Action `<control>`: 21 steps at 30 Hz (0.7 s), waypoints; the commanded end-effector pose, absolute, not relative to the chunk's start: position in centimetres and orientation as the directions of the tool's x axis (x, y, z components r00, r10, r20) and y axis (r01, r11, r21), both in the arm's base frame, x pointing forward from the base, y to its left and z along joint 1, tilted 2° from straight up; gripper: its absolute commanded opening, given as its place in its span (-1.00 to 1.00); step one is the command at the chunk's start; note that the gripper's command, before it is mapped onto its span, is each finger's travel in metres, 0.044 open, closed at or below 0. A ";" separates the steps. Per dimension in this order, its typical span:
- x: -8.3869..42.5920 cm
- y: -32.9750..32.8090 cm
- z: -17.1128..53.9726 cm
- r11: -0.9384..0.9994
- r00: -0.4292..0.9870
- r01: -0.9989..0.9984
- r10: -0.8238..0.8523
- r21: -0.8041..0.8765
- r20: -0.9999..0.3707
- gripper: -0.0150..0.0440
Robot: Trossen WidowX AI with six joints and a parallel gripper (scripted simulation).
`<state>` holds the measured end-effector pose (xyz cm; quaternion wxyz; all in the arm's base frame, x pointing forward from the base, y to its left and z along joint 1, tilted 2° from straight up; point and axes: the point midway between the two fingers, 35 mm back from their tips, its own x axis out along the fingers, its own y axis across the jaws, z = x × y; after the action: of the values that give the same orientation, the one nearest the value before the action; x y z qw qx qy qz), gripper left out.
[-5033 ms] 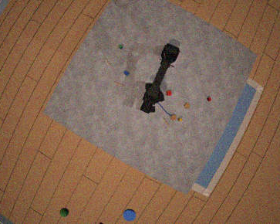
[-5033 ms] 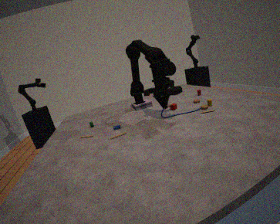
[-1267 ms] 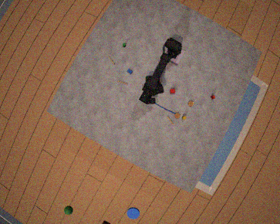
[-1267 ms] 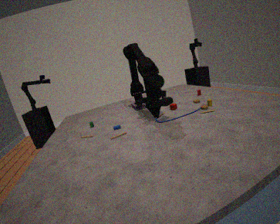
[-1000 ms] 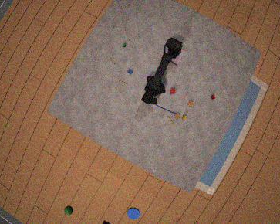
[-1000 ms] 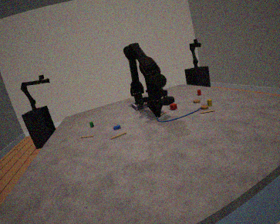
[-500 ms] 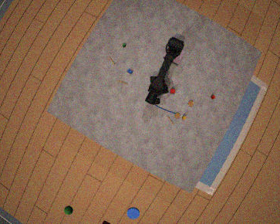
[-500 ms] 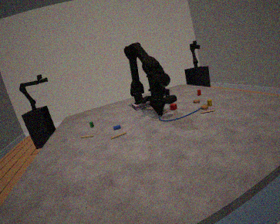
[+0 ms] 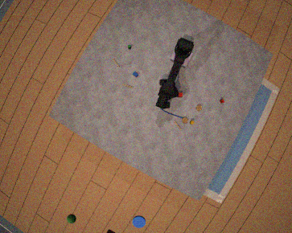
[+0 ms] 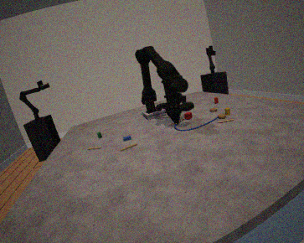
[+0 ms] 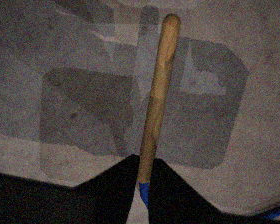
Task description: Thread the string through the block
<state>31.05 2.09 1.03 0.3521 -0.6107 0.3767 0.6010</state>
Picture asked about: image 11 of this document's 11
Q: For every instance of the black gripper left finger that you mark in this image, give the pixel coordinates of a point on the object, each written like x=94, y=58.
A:
x=104, y=199

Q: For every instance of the wooden stick with blue string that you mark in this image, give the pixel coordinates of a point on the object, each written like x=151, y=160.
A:
x=157, y=100

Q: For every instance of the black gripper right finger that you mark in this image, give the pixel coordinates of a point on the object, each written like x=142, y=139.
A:
x=171, y=200

